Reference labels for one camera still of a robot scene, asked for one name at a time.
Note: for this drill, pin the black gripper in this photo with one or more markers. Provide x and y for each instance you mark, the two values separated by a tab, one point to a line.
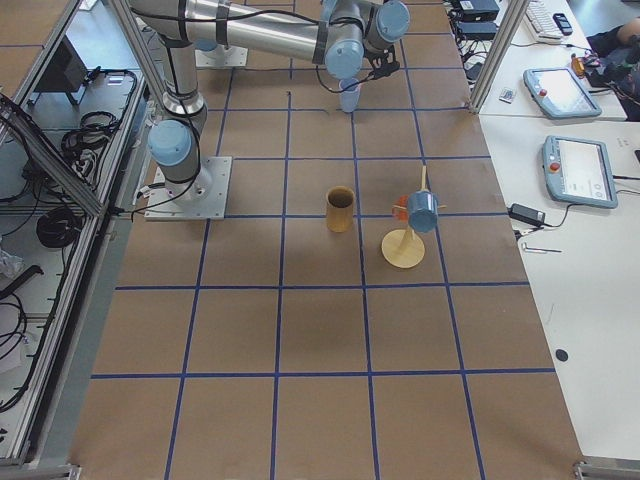
348	83

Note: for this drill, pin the light blue plastic cup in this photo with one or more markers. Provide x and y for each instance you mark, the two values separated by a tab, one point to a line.
349	94

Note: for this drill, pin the bamboo cylinder holder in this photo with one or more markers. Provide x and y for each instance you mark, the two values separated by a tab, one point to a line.
339	209

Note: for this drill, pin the blue mug on stand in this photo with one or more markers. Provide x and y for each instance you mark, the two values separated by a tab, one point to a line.
422	211

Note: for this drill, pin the orange mug on stand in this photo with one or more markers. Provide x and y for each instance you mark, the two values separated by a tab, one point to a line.
399	209

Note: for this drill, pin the white keyboard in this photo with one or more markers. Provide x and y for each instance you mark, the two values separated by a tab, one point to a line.
540	24

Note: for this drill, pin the upper teach pendant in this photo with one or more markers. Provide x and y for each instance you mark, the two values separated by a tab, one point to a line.
560	94

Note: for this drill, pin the teach pendant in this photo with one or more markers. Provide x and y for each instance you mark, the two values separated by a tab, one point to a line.
578	171
560	94

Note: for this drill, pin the wooden mug tree stand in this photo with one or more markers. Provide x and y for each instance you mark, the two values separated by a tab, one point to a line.
403	248

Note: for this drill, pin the black power adapter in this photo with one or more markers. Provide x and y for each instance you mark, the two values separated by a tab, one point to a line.
528	215

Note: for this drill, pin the lower teach pendant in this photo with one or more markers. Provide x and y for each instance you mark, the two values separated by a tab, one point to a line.
578	171

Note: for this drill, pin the seated person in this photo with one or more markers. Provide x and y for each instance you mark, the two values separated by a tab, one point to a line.
613	45

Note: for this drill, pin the metal hex key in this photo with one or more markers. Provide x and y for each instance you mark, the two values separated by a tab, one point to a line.
538	250

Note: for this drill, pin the black control box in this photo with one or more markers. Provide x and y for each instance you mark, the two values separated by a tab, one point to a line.
65	73

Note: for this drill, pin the aluminium frame post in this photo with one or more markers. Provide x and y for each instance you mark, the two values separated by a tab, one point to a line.
511	20

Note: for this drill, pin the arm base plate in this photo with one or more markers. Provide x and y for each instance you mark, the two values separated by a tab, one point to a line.
205	199
222	58

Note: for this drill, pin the aluminium cabinet frame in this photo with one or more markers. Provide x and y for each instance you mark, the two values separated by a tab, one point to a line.
65	169

